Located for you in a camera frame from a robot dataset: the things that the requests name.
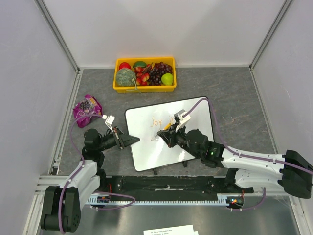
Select red apple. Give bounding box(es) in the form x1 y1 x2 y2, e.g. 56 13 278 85
119 62 132 70

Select purple snack bag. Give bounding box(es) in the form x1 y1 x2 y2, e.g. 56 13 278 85
73 94 103 128

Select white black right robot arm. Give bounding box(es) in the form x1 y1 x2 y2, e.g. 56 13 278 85
157 126 313 199

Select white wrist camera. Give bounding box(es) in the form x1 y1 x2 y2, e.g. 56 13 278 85
174 109 191 132
102 114 115 132

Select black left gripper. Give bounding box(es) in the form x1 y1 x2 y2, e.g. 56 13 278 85
97 126 139 152

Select white paper sheet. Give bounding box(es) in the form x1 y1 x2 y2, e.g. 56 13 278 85
143 225 199 235

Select green pear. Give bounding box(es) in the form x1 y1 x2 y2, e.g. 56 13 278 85
161 73 174 86

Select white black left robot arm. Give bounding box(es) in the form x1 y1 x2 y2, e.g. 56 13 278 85
40 127 140 234

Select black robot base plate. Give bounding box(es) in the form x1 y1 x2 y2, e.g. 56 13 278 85
99 176 254 202

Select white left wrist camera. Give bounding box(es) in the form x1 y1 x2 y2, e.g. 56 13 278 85
102 114 115 132

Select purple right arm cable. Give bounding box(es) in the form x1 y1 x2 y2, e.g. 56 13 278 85
185 97 313 212

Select green red mango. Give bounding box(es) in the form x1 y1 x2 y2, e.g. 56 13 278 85
133 61 147 68

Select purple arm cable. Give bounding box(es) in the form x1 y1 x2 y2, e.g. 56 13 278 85
185 97 313 212
58 111 135 233

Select white whiteboard black frame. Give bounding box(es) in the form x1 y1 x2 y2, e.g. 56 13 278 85
125 97 214 172

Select white marker pen orange tip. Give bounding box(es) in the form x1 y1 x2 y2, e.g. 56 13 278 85
151 123 171 141

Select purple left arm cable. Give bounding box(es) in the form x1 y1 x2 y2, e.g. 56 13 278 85
58 111 135 233

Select yellow plastic fruit tray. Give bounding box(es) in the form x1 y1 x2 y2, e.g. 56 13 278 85
113 56 177 93

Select red lychee cluster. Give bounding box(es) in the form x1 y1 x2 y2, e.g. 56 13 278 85
134 67 150 86

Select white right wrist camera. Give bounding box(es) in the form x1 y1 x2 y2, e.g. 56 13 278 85
174 109 191 132

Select green striped melon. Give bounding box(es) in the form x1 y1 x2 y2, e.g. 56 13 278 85
116 68 136 87

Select dark red grape bunch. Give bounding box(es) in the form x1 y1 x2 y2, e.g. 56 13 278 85
148 62 173 86

